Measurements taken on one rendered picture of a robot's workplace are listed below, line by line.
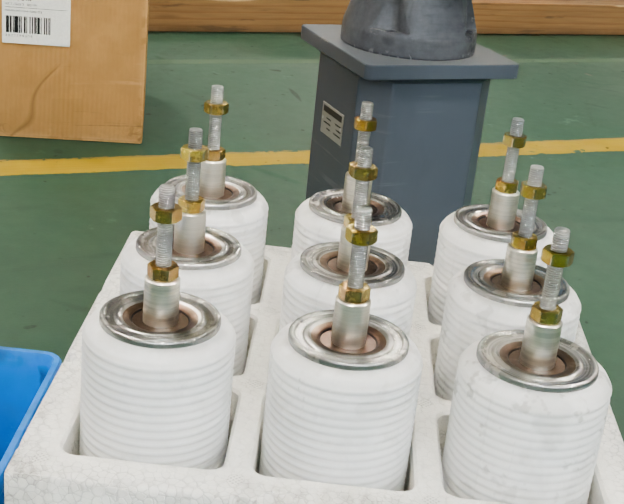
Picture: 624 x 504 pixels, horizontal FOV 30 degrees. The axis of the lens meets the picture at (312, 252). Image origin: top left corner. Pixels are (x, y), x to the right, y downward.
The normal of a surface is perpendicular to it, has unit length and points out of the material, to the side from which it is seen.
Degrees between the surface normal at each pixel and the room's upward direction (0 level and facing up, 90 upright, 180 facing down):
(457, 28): 73
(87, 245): 0
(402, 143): 90
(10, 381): 88
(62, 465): 0
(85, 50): 90
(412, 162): 90
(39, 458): 0
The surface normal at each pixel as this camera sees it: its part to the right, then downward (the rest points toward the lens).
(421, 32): 0.09, 0.10
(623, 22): 0.38, 0.40
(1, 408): -0.04, 0.35
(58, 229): 0.10, -0.92
